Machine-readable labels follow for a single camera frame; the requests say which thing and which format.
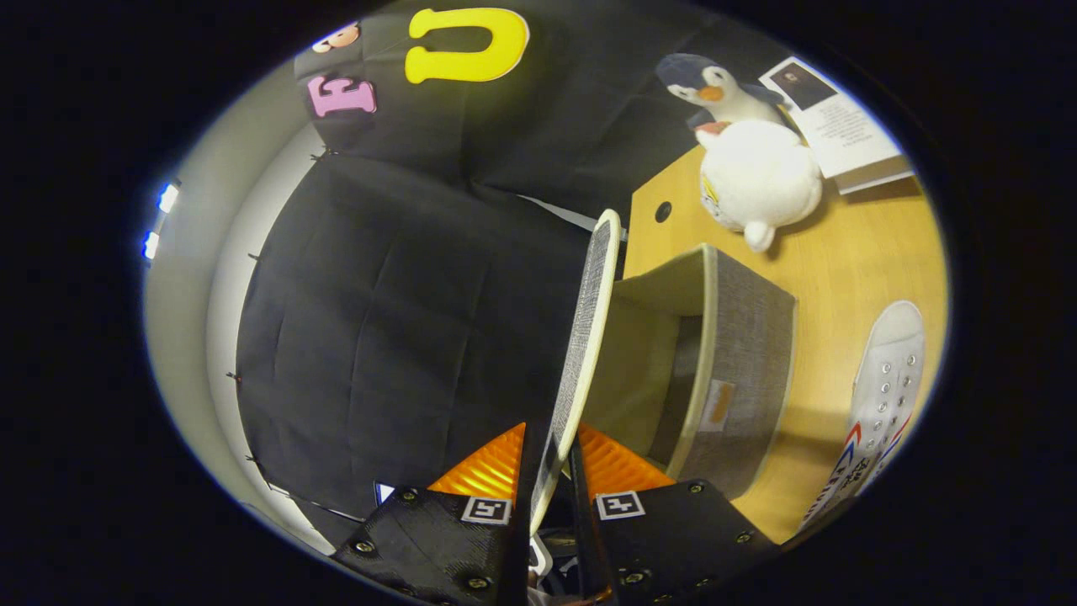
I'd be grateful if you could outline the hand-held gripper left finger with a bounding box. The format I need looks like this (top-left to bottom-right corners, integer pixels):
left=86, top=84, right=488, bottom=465
left=331, top=421, right=548, bottom=606

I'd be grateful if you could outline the white duck plush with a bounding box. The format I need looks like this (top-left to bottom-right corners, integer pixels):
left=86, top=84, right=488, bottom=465
left=694, top=120, right=824, bottom=253

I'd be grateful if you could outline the white book with dark portrait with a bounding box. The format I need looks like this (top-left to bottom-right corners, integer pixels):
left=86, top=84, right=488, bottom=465
left=757, top=56, right=916, bottom=196

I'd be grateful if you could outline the white canvas shoe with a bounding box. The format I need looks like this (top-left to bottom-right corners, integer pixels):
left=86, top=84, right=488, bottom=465
left=799, top=300, right=926, bottom=531

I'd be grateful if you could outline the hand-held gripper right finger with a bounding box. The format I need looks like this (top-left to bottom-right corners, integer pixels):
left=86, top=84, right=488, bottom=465
left=568, top=423, right=779, bottom=606

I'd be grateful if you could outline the grey fabric storage box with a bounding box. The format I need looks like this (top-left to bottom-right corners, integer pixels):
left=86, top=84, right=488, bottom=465
left=581, top=244, right=798, bottom=502

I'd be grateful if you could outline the blue-grey penguin plush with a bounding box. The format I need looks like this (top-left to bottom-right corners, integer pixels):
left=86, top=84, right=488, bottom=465
left=655, top=53, right=792, bottom=127

